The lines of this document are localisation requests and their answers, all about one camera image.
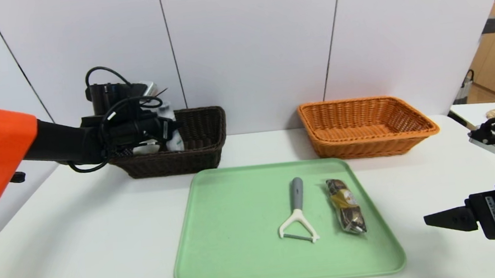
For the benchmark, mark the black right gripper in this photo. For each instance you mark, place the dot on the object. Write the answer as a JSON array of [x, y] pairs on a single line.
[[491, 216]]

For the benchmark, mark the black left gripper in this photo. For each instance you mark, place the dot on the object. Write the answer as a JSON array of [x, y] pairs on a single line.
[[166, 129]]

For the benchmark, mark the white bottle clear cap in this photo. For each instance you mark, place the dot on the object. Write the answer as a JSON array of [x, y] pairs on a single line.
[[176, 142]]

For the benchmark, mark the white soap bar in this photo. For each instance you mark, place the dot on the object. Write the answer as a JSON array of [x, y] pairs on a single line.
[[146, 148]]

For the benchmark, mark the brown gold snack packet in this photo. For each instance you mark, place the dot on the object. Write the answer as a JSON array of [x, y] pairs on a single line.
[[347, 206]]

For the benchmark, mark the dark brown wicker basket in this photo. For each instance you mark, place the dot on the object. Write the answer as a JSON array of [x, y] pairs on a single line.
[[186, 163]]

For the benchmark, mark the orange wicker basket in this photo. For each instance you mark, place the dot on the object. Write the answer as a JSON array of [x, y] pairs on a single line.
[[366, 148]]

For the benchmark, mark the green plastic tray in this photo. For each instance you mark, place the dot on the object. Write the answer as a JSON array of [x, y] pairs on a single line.
[[240, 248]]

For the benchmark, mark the black sign plate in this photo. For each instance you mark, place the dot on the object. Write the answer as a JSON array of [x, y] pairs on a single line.
[[491, 25]]

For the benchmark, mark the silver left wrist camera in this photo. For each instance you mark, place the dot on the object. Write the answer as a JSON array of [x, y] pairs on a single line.
[[149, 88]]

